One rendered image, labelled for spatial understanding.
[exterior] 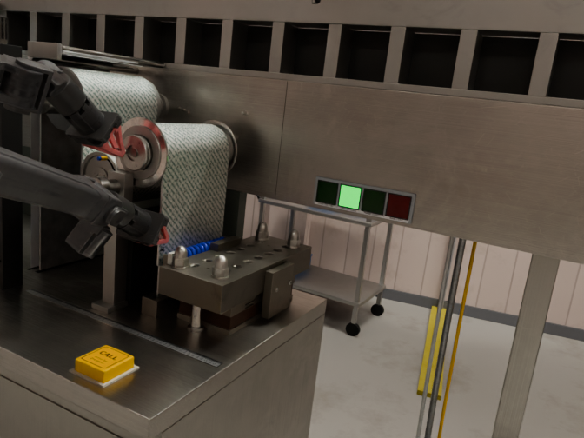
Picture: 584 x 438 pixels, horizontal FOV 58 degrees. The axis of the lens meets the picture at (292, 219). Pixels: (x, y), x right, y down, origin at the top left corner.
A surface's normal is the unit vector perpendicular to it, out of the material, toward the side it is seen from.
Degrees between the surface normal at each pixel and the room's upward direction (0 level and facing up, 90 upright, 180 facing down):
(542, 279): 90
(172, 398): 0
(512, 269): 90
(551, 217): 90
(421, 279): 90
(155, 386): 0
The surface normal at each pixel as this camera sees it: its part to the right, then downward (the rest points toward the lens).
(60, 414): -0.47, 0.14
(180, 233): 0.88, 0.20
